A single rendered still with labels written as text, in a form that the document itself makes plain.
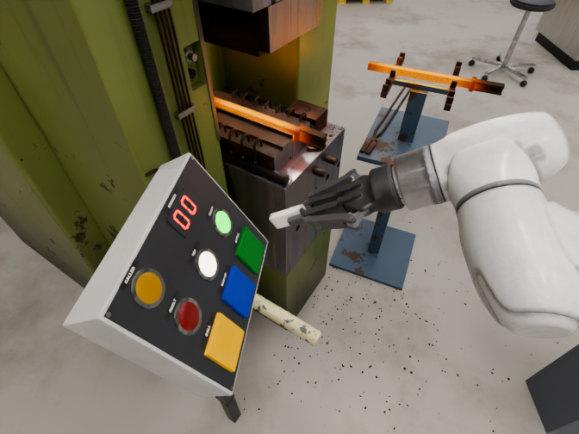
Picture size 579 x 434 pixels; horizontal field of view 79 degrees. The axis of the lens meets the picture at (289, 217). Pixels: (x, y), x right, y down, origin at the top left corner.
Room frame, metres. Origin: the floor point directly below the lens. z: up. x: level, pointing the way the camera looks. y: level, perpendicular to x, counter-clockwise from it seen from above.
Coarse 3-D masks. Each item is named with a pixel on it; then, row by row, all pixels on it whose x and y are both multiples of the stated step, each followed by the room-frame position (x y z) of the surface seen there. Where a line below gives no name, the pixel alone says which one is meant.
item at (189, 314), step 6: (186, 306) 0.27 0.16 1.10; (192, 306) 0.28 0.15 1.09; (180, 312) 0.26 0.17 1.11; (186, 312) 0.26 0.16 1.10; (192, 312) 0.27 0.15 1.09; (198, 312) 0.27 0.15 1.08; (180, 318) 0.25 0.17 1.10; (186, 318) 0.25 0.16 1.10; (192, 318) 0.26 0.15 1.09; (198, 318) 0.26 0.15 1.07; (180, 324) 0.24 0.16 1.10; (186, 324) 0.25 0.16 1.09; (192, 324) 0.25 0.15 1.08; (186, 330) 0.24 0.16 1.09
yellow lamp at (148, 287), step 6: (144, 276) 0.27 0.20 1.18; (150, 276) 0.28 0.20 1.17; (156, 276) 0.28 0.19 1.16; (138, 282) 0.26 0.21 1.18; (144, 282) 0.27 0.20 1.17; (150, 282) 0.27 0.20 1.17; (156, 282) 0.28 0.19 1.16; (138, 288) 0.26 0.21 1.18; (144, 288) 0.26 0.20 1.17; (150, 288) 0.26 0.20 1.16; (156, 288) 0.27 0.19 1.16; (138, 294) 0.25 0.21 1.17; (144, 294) 0.25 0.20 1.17; (150, 294) 0.26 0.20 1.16; (156, 294) 0.26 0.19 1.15; (144, 300) 0.25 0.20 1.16; (150, 300) 0.25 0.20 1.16; (156, 300) 0.25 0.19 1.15
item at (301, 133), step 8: (216, 104) 1.06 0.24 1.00; (224, 104) 1.05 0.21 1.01; (232, 104) 1.05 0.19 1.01; (240, 112) 1.00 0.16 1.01; (248, 112) 1.00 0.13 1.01; (256, 112) 1.00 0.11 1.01; (264, 120) 0.96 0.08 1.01; (272, 120) 0.96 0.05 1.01; (280, 120) 0.96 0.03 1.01; (280, 128) 0.92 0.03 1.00; (288, 128) 0.91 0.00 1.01; (296, 128) 0.91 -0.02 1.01; (304, 128) 0.89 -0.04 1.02; (312, 128) 0.89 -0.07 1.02; (296, 136) 0.88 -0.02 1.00; (304, 136) 0.88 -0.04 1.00; (312, 136) 0.87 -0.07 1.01; (320, 136) 0.85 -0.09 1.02; (312, 144) 0.87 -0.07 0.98; (320, 144) 0.86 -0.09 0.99
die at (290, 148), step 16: (224, 96) 1.13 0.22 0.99; (224, 112) 1.03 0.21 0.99; (272, 112) 1.03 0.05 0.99; (240, 128) 0.94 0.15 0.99; (256, 128) 0.94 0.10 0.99; (272, 128) 0.92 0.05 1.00; (224, 144) 0.90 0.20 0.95; (256, 144) 0.87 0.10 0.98; (272, 144) 0.86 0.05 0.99; (288, 144) 0.86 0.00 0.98; (304, 144) 0.94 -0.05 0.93; (272, 160) 0.80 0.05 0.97; (288, 160) 0.86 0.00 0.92
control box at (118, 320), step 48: (144, 192) 0.46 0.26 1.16; (192, 192) 0.46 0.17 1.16; (144, 240) 0.32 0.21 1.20; (192, 240) 0.38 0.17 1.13; (96, 288) 0.25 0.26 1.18; (192, 288) 0.30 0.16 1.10; (96, 336) 0.20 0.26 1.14; (144, 336) 0.20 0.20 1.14; (192, 336) 0.24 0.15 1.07; (192, 384) 0.19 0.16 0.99
